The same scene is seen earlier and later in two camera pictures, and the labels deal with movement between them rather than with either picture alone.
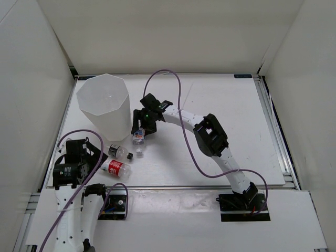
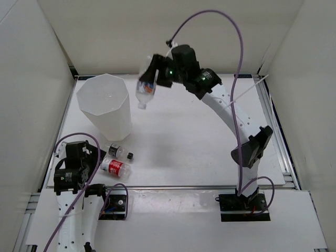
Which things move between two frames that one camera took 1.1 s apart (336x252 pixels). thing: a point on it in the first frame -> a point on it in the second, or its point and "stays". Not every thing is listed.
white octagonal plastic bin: [105, 103] stays
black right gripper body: [147, 116] -> [168, 75]
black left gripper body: [91, 160] stays
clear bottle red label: [117, 168] stays
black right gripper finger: [137, 114] -> [149, 75]
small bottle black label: [119, 151] stays
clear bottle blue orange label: [138, 139] -> [145, 92]
